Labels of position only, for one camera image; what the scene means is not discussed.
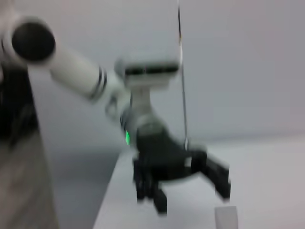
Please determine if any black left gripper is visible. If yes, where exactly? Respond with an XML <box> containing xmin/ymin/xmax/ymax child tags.
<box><xmin>132</xmin><ymin>126</ymin><xmax>232</xmax><ymax>215</ymax></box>

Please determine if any grey marker pen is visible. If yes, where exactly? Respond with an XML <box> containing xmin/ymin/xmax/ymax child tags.
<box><xmin>213</xmin><ymin>206</ymin><xmax>239</xmax><ymax>229</ymax></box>

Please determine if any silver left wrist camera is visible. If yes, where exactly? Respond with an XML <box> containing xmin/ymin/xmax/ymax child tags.
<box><xmin>114</xmin><ymin>58</ymin><xmax>180</xmax><ymax>89</ymax></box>

